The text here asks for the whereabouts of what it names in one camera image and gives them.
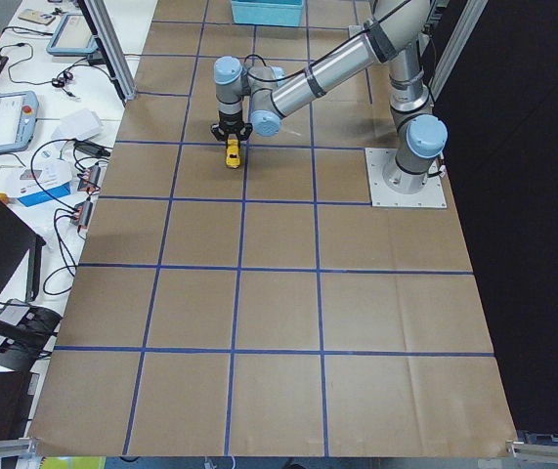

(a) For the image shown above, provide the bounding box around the red usb hub near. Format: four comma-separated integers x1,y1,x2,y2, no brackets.
71,199,94,232

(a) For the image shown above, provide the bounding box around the near teach pendant tablet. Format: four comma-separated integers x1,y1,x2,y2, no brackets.
0,91,39,153

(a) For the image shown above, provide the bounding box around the light blue plastic bin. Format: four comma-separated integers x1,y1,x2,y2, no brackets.
231,0,304,27

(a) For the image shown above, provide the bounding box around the red usb hub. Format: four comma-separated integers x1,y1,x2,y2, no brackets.
77,165,102,193
71,199,94,232

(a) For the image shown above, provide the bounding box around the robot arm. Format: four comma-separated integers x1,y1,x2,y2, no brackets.
210,1,448,194

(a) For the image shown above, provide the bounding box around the teach pendant tablet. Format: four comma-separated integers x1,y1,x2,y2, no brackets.
0,91,39,153
47,13,97,57

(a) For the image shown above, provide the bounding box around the blue and white box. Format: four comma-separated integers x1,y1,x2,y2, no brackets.
5,159,72,207

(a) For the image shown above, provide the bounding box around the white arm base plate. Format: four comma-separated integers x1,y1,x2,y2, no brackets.
365,148,448,210

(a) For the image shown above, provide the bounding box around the yellow beetle toy car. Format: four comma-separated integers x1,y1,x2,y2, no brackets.
225,138,241,169

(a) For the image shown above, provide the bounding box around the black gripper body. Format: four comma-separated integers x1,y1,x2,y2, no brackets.
217,110,248,140

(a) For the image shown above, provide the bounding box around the white folded paper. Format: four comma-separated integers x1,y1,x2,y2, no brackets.
51,108,104,140

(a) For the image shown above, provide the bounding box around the aluminium frame post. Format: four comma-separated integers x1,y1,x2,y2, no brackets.
78,0,137,105

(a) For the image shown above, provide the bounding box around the far teach pendant tablet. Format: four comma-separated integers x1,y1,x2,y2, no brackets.
47,13,97,57

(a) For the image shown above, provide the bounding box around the black power adapter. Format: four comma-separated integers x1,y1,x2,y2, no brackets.
73,141,110,158

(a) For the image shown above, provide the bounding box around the red usb hub far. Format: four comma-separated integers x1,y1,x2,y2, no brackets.
77,165,102,193

